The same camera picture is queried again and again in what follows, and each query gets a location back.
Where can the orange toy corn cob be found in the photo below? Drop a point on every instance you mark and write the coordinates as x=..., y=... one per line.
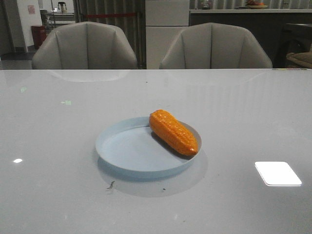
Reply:
x=174, y=133

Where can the light blue round plate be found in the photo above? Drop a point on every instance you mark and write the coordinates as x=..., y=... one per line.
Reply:
x=132, y=149

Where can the right beige upholstered chair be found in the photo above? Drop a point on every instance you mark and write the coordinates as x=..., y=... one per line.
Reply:
x=215, y=46

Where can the beige upholstered chair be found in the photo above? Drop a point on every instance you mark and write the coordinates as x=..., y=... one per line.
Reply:
x=215, y=46
x=85, y=45

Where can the white cabinet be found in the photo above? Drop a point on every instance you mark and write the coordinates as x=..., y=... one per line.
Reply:
x=163, y=19

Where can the left beige upholstered chair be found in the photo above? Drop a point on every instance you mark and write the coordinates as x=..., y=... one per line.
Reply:
x=85, y=45

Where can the red barrier belt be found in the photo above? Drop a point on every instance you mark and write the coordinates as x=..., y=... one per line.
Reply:
x=119, y=15

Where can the red trash bin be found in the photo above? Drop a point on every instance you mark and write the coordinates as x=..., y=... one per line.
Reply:
x=38, y=34

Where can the dark counter with light top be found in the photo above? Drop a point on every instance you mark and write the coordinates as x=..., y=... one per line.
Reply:
x=267, y=25

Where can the fruit bowl on counter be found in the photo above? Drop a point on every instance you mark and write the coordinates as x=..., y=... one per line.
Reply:
x=252, y=4

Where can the dark wooden chair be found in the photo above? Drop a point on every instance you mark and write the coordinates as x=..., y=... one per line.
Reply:
x=296, y=41

